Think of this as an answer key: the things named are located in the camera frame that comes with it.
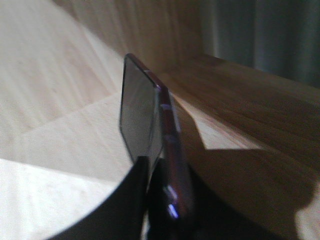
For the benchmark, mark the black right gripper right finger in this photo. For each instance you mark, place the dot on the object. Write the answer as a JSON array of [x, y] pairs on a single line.
[[225, 215]]

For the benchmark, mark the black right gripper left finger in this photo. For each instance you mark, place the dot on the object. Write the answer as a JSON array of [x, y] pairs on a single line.
[[121, 215]]

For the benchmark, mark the black smartphone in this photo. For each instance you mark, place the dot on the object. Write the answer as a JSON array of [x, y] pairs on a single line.
[[150, 128]]

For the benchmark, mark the wooden desk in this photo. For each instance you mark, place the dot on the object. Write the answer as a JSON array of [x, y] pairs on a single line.
[[253, 137]]

